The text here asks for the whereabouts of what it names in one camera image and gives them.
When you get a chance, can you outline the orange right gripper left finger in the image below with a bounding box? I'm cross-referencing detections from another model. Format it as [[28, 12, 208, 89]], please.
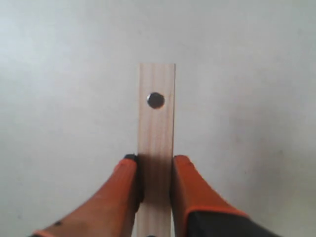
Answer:
[[33, 154, 144, 237]]

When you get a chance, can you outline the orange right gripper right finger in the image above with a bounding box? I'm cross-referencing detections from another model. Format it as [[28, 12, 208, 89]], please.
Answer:
[[170, 155, 276, 237]]

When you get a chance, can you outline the wooden stick with holes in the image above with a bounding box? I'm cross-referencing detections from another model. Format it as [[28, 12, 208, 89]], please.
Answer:
[[136, 63, 176, 237]]

